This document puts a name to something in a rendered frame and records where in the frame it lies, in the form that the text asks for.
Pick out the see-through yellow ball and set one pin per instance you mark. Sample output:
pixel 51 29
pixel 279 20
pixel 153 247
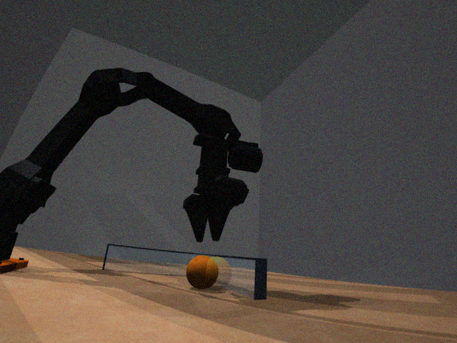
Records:
pixel 218 273

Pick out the brown ball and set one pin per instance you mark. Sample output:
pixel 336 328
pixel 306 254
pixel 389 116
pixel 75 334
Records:
pixel 196 271

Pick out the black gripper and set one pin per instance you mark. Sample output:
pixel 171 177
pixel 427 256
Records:
pixel 217 196

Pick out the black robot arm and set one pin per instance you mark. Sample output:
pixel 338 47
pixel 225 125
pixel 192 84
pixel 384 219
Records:
pixel 25 186

